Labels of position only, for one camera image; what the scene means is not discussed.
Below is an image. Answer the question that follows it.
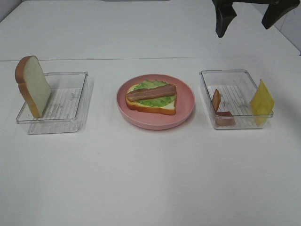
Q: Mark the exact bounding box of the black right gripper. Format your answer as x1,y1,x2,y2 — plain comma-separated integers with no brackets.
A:
212,0,290,38

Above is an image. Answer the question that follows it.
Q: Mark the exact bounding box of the yellow cheese slice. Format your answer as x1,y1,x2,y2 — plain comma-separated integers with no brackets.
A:
250,79,275,126

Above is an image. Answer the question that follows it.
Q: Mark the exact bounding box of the long bacon strip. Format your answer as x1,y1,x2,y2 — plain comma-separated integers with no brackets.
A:
126,84,176,101

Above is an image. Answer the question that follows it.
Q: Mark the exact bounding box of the green lettuce leaf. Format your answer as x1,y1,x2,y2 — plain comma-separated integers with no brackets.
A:
129,80,176,107

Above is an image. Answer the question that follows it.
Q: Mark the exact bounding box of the bread slice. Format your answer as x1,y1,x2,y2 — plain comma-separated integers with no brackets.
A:
126,86,177,115
15,56,51,118

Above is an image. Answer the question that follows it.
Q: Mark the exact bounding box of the clear ingredients container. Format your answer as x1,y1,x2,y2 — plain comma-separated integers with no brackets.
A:
199,70,273,129

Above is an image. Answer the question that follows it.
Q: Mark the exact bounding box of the pink round plate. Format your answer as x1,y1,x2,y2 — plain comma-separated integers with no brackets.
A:
116,74,195,130

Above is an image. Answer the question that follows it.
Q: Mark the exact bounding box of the clear bread container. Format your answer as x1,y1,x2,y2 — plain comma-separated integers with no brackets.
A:
16,72,91,135

